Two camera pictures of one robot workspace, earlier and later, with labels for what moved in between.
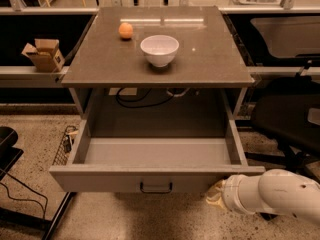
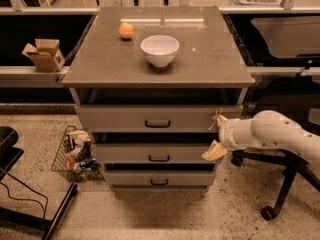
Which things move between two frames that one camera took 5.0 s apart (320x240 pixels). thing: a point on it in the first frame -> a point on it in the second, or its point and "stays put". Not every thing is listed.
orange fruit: (125, 30) stays put
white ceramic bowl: (159, 49) stays put
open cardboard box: (46, 54) stays put
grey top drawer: (152, 155) -> (150, 118)
